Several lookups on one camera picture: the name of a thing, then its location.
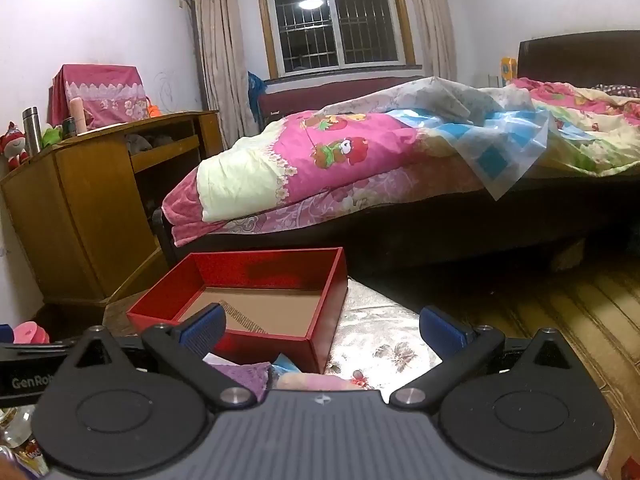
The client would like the pink fuzzy blanket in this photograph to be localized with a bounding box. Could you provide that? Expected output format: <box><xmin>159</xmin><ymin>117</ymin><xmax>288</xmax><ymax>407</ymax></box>
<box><xmin>161</xmin><ymin>162</ymin><xmax>211</xmax><ymax>226</ymax></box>

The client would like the barred window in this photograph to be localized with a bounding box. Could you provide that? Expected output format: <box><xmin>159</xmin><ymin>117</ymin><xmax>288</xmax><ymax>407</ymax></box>
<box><xmin>255</xmin><ymin>0</ymin><xmax>418</xmax><ymax>78</ymax></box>

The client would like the beige curtain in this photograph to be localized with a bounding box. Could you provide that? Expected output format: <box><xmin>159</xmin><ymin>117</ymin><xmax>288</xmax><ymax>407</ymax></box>
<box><xmin>407</xmin><ymin>0</ymin><xmax>458</xmax><ymax>81</ymax></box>
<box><xmin>192</xmin><ymin>0</ymin><xmax>258</xmax><ymax>151</ymax></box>

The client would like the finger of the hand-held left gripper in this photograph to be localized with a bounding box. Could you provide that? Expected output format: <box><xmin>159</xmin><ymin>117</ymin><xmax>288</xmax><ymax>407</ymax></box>
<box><xmin>0</xmin><ymin>324</ymin><xmax>76</xmax><ymax>361</ymax></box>

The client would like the white floral cloth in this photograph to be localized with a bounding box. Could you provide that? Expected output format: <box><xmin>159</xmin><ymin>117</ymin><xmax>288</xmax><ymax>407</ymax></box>
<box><xmin>320</xmin><ymin>277</ymin><xmax>446</xmax><ymax>403</ymax></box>

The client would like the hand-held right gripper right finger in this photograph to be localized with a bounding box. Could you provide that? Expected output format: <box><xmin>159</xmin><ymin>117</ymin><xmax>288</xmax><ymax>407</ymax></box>
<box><xmin>389</xmin><ymin>305</ymin><xmax>576</xmax><ymax>408</ymax></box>

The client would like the colourful packet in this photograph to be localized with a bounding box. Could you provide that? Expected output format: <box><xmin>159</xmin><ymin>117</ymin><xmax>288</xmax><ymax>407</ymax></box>
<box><xmin>15</xmin><ymin>437</ymin><xmax>51</xmax><ymax>478</ymax></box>

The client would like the pink cartoon print quilt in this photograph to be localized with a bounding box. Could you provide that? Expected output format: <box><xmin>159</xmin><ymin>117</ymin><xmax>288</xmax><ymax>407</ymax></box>
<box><xmin>195</xmin><ymin>76</ymin><xmax>640</xmax><ymax>223</ymax></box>

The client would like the dark checked cloth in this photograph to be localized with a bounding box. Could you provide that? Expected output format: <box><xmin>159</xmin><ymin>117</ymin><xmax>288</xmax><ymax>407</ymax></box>
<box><xmin>592</xmin><ymin>84</ymin><xmax>640</xmax><ymax>98</ymax></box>

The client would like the steel thermos flask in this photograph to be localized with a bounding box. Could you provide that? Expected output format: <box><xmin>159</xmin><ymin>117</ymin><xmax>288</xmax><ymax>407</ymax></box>
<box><xmin>21</xmin><ymin>106</ymin><xmax>45</xmax><ymax>156</ymax></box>

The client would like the pink cloth covered box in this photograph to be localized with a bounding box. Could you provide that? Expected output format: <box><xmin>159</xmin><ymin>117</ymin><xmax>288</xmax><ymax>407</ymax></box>
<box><xmin>49</xmin><ymin>64</ymin><xmax>151</xmax><ymax>128</ymax></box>

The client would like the purple towel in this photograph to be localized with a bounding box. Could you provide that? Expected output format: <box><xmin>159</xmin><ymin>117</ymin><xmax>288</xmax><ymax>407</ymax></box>
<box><xmin>207</xmin><ymin>361</ymin><xmax>273</xmax><ymax>406</ymax></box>

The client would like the white blue checked sheet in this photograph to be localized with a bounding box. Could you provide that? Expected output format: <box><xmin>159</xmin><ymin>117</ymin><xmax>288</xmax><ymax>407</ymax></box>
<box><xmin>320</xmin><ymin>76</ymin><xmax>551</xmax><ymax>202</ymax></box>

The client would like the pink plastic toy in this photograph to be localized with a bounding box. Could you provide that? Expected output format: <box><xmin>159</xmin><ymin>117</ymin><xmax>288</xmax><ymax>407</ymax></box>
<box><xmin>12</xmin><ymin>321</ymin><xmax>51</xmax><ymax>345</ymax></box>

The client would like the pink floral bed sheet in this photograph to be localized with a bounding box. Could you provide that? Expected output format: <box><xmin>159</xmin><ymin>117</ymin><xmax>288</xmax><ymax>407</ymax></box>
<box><xmin>170</xmin><ymin>160</ymin><xmax>491</xmax><ymax>248</ymax></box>

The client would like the wooden cabinet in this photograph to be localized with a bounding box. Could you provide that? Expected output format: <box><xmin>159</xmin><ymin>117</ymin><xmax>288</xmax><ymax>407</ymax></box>
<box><xmin>0</xmin><ymin>110</ymin><xmax>223</xmax><ymax>306</ymax></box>

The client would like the dark wooden bed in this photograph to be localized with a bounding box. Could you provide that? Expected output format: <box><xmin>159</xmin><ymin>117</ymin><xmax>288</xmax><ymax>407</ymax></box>
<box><xmin>152</xmin><ymin>30</ymin><xmax>640</xmax><ymax>273</ymax></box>

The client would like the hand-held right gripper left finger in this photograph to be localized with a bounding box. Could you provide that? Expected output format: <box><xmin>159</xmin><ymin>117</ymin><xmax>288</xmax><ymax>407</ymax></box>
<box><xmin>65</xmin><ymin>304</ymin><xmax>257</xmax><ymax>408</ymax></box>

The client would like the red santa doll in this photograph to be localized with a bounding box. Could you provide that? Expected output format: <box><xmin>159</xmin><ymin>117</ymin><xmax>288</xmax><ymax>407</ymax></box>
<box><xmin>0</xmin><ymin>121</ymin><xmax>30</xmax><ymax>171</ymax></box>

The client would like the blue hanging cloth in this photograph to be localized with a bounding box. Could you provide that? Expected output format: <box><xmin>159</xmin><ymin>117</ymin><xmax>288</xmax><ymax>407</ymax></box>
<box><xmin>247</xmin><ymin>71</ymin><xmax>268</xmax><ymax>121</ymax></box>

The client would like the red cardboard box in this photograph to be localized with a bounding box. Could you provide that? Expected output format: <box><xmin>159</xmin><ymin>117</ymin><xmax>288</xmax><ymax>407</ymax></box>
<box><xmin>126</xmin><ymin>246</ymin><xmax>349</xmax><ymax>375</ymax></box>

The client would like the grey cloth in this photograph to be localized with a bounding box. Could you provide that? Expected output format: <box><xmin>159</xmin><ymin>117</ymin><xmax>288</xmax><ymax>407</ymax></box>
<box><xmin>125</xmin><ymin>132</ymin><xmax>153</xmax><ymax>156</ymax></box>

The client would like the blue face mask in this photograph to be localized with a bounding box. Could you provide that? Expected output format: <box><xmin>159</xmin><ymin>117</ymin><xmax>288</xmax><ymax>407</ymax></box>
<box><xmin>272</xmin><ymin>353</ymin><xmax>303</xmax><ymax>376</ymax></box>

